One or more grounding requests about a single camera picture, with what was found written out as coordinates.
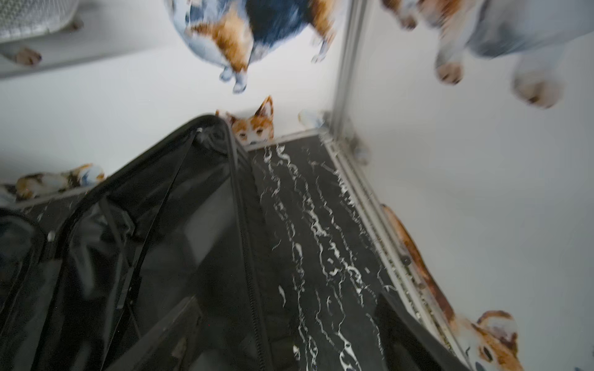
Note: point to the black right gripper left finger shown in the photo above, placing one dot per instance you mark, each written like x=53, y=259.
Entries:
x=169, y=345

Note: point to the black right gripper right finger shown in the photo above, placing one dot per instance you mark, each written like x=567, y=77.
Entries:
x=406, y=343

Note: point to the black hard-shell suitcase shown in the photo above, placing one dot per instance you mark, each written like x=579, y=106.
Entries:
x=183, y=219

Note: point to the white wire mesh basket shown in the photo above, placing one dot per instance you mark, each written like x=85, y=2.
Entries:
x=26, y=19

